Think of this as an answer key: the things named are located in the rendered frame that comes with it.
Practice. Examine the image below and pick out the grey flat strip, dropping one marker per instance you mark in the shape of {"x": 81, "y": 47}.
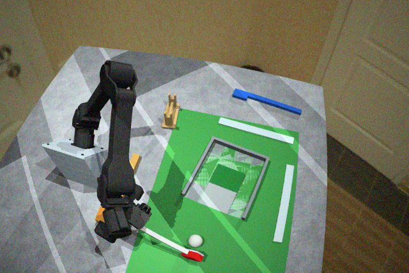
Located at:
{"x": 283, "y": 209}
{"x": 255, "y": 130}

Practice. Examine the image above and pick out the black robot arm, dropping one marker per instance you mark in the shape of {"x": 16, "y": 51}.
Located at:
{"x": 117, "y": 177}

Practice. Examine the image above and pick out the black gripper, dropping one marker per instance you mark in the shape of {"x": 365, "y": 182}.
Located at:
{"x": 101, "y": 229}

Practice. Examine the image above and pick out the green putting mat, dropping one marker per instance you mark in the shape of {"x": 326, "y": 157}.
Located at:
{"x": 230, "y": 245}

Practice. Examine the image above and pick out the white golf ball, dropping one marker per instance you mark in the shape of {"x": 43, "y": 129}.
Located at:
{"x": 195, "y": 240}

